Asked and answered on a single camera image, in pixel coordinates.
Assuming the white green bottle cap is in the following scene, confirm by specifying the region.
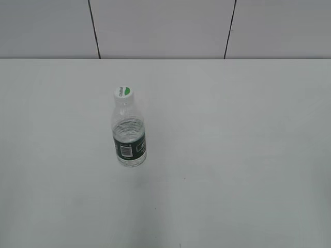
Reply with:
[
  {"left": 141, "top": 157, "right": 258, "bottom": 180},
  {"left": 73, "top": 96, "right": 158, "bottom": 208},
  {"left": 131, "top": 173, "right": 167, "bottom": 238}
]
[{"left": 114, "top": 86, "right": 134, "bottom": 104}]

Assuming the clear Cestbon water bottle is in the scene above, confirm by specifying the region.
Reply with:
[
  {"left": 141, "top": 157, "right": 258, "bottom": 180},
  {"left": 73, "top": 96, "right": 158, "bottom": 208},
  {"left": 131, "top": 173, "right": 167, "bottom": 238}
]
[{"left": 111, "top": 101, "right": 147, "bottom": 167}]

